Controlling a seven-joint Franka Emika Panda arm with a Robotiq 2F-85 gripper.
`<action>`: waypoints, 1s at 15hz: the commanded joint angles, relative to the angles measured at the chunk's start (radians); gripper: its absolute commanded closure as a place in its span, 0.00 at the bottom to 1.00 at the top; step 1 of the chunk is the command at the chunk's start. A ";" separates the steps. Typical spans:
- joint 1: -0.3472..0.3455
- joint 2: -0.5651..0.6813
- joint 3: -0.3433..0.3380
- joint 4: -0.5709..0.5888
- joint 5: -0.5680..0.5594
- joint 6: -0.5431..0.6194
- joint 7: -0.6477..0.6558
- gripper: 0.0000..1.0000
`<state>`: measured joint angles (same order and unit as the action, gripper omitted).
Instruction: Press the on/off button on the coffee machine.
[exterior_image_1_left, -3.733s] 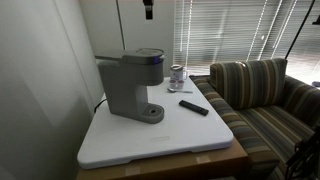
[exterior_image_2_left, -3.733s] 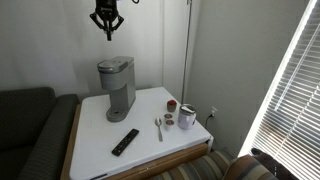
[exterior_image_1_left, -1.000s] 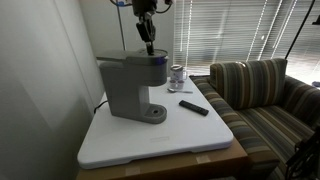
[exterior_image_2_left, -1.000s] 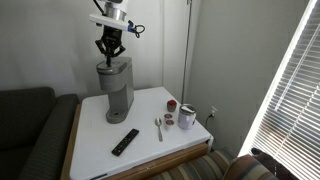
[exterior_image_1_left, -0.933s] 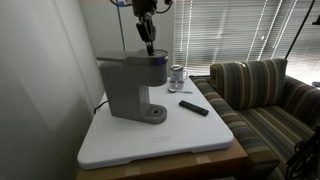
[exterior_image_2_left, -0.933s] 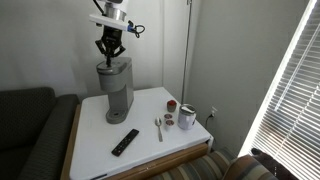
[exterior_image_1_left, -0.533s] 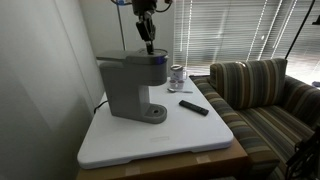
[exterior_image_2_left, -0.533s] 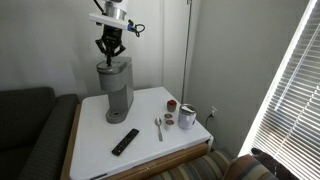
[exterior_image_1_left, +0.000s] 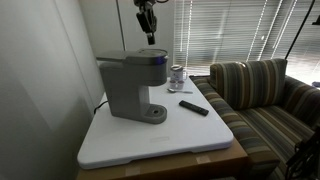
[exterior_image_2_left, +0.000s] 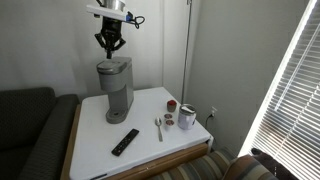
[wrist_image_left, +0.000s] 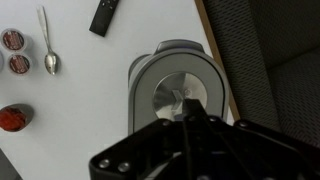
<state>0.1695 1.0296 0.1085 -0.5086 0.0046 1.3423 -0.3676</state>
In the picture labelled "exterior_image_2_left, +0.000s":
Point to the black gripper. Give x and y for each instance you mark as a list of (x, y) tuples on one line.
[(111, 27)]

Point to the grey single-serve coffee machine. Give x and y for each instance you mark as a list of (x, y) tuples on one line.
[(116, 85)]

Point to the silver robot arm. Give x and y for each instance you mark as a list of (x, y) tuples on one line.
[(113, 4)]

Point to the thin metal floor pole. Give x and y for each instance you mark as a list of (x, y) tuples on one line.
[(186, 50)]

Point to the brown pod with red lid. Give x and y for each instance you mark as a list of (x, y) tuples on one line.
[(171, 105)]

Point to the silver metal spoon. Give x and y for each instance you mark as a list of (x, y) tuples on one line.
[(159, 126)]

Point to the wooden side table, white top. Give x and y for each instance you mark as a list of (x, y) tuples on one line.
[(100, 140)]

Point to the black tv remote control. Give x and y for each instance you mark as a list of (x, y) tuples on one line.
[(125, 142)]

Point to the lavender mug with clear lid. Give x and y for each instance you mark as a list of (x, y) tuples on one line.
[(186, 118)]

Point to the dark grey fabric sofa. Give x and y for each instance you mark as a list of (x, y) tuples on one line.
[(30, 130)]

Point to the striped fabric cushion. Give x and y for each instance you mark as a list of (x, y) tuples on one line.
[(213, 168)]

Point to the white blind tilt wand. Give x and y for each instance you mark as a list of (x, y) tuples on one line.
[(295, 66)]

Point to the white window blinds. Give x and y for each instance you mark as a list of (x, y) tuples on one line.
[(295, 110)]

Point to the dark brown pillow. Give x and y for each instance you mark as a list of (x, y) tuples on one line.
[(271, 165)]

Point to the white wrist camera mount plate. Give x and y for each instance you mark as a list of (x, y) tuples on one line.
[(106, 12)]

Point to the white wall power outlet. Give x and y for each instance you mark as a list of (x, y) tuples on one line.
[(213, 111)]

